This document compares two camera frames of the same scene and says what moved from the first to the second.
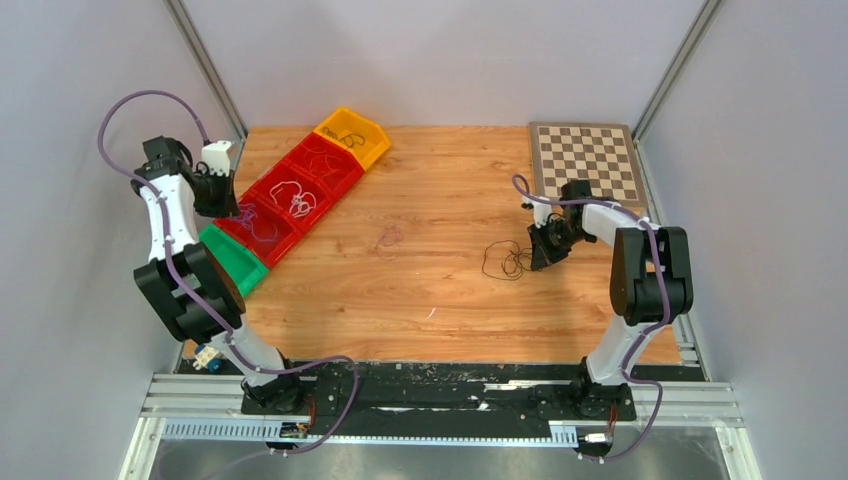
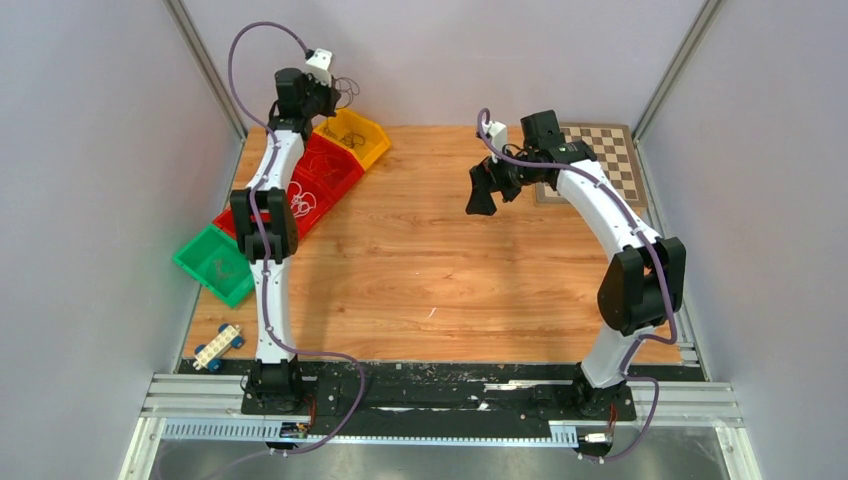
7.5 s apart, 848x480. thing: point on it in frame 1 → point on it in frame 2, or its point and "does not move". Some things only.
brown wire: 485,253 → 352,94
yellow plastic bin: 365,139 does not move
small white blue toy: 208,357 does not move
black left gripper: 227,205 → 332,95
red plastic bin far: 325,165 does not move
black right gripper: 542,255 → 481,201
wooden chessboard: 601,154 does not move
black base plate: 471,398 does not move
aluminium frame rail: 696,403 does not move
